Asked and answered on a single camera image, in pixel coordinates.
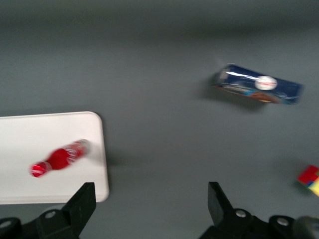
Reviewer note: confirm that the red coke bottle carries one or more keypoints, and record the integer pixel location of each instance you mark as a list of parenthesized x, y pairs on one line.
[(61, 158)]

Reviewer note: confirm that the dark blue snack box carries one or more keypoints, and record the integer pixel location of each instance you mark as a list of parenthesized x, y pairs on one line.
[(256, 84)]

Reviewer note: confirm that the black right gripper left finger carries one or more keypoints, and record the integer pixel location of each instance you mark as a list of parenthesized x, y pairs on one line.
[(81, 209)]

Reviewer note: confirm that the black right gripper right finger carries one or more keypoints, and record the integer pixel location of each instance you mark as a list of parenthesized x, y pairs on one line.
[(221, 214)]

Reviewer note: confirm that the multicolour puzzle cube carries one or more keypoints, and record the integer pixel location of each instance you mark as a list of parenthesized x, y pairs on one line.
[(310, 180)]

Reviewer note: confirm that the beige plastic tray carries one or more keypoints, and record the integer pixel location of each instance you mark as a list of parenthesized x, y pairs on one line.
[(49, 134)]

